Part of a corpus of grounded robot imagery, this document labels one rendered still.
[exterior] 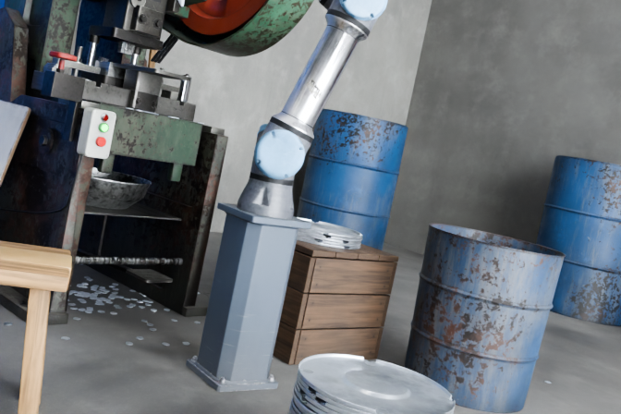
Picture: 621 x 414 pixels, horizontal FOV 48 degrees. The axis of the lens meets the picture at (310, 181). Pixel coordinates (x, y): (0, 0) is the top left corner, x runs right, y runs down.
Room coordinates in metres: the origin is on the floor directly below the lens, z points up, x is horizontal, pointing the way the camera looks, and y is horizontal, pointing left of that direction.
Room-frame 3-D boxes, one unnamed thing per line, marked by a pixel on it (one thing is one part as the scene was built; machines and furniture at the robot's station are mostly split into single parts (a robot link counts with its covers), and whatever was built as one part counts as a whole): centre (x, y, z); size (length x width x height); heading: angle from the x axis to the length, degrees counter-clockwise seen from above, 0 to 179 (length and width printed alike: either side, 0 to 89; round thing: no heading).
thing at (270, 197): (1.85, 0.10, 0.50); 0.15 x 0.15 x 0.10
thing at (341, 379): (1.27, -0.19, 0.25); 0.29 x 0.29 x 0.01
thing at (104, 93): (2.38, 0.70, 0.68); 0.45 x 0.30 x 0.06; 138
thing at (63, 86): (1.99, 0.74, 0.62); 0.10 x 0.06 x 0.20; 138
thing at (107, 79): (2.38, 0.70, 0.72); 0.20 x 0.16 x 0.03; 138
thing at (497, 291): (2.18, -0.60, 0.24); 0.42 x 0.42 x 0.48
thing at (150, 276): (2.29, 0.60, 0.14); 0.59 x 0.10 x 0.05; 48
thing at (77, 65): (2.25, 0.81, 0.76); 0.17 x 0.06 x 0.10; 138
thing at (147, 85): (2.26, 0.57, 0.72); 0.25 x 0.14 x 0.14; 48
